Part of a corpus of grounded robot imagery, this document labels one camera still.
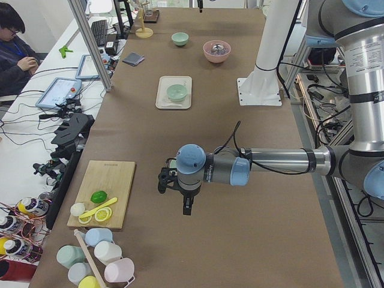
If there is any black keyboard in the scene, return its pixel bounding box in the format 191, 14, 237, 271
91, 19, 107, 47

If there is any cream serving tray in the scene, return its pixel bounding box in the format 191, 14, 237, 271
155, 76, 192, 110

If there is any lemon slice right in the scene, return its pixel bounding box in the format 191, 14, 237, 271
94, 206, 112, 222

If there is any yellow plastic knife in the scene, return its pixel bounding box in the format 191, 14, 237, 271
79, 197, 118, 218

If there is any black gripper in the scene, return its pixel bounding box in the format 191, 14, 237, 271
158, 158, 200, 215

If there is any lemon slice left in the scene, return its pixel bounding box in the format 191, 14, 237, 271
78, 215, 92, 224

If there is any person in dark jacket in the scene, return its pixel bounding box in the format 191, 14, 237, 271
1, 2, 41, 97

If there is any yellow mug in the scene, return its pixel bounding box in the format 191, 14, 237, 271
78, 275, 100, 288

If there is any green bowl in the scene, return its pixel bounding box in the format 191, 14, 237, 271
169, 160, 177, 169
171, 32, 189, 47
166, 84, 188, 103

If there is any green lime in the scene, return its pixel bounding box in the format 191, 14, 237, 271
90, 190, 108, 203

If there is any metal scoop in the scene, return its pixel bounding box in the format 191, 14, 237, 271
211, 43, 224, 54

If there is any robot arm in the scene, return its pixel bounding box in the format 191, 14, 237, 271
158, 1, 383, 215

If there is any grey folded cloth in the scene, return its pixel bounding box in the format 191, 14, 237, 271
122, 52, 145, 67

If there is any wooden cutting board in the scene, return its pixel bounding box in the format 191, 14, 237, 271
75, 160, 136, 229

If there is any white pillar base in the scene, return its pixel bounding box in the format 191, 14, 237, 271
237, 0, 301, 106

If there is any teach pendant near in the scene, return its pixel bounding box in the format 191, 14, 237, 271
35, 77, 82, 109

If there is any grey mug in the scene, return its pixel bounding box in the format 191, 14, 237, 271
67, 263, 92, 286

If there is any pink bowl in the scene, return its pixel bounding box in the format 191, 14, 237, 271
203, 40, 231, 64

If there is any green mug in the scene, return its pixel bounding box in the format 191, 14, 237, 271
56, 245, 86, 269

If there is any green bowl on tray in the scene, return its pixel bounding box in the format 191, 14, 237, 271
166, 84, 188, 103

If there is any wooden cup stand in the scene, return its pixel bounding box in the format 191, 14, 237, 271
135, 1, 154, 38

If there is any aluminium frame post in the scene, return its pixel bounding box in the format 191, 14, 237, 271
67, 0, 112, 92

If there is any teach pendant far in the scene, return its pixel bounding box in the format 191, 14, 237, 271
75, 55, 100, 81

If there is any pink mug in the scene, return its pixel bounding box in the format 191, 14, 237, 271
104, 258, 135, 283

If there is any teach pendant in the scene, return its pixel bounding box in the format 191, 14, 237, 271
75, 55, 100, 81
35, 77, 82, 109

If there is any lemon slice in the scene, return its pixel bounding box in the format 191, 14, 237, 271
78, 215, 92, 224
94, 206, 112, 222

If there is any white garlic toy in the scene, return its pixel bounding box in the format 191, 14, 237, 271
70, 203, 86, 217

